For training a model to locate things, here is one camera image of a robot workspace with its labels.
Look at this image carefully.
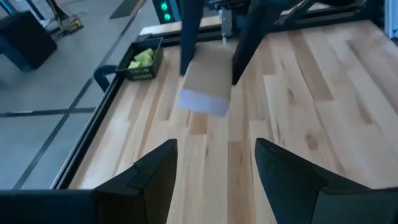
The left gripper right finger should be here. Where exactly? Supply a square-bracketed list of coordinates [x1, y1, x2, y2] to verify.
[254, 138, 398, 224]

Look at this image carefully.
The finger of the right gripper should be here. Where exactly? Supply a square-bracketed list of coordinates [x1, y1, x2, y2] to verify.
[231, 0, 292, 85]
[178, 0, 206, 77]

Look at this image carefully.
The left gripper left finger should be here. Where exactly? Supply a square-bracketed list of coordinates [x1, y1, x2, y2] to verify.
[0, 138, 179, 224]

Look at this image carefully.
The long pale wooden block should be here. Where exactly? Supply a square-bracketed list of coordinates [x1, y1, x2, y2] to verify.
[177, 42, 234, 118]

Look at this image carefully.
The black mesh basket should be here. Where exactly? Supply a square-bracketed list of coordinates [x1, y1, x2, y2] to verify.
[115, 36, 164, 82]

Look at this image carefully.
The dark floor-standing box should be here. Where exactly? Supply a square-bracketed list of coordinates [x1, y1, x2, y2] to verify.
[0, 11, 58, 73]

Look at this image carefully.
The black aluminium table frame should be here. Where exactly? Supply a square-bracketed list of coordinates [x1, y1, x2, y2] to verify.
[51, 0, 385, 190]

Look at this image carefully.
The black frame clamp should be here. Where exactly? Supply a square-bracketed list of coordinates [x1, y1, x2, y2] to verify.
[93, 64, 119, 93]

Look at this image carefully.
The floor stand with cables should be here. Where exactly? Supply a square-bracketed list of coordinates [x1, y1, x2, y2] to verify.
[45, 0, 85, 35]

